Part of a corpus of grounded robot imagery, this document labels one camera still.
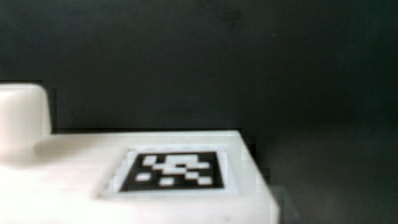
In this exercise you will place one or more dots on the white drawer tray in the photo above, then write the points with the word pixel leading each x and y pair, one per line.
pixel 122 178

